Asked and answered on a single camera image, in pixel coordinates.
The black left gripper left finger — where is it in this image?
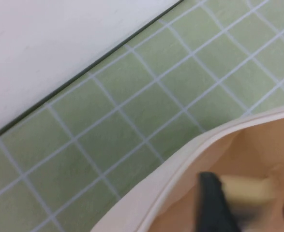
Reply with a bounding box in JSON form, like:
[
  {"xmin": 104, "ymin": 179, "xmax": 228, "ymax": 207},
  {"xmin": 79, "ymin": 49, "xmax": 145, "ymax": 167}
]
[{"xmin": 197, "ymin": 171, "xmax": 243, "ymax": 232}]

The yellow eraser with barcode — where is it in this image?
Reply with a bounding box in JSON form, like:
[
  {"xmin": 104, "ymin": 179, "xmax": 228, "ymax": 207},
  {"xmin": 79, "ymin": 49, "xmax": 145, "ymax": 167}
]
[{"xmin": 218, "ymin": 174, "xmax": 279, "ymax": 208}]

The cream paper bag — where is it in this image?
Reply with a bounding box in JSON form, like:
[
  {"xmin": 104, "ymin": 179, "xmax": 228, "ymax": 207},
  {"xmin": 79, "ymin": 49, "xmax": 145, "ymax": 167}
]
[{"xmin": 90, "ymin": 105, "xmax": 284, "ymax": 232}]

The green grid cutting mat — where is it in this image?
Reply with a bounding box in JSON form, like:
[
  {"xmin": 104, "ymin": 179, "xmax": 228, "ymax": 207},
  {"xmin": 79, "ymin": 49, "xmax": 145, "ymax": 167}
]
[{"xmin": 0, "ymin": 0, "xmax": 284, "ymax": 232}]

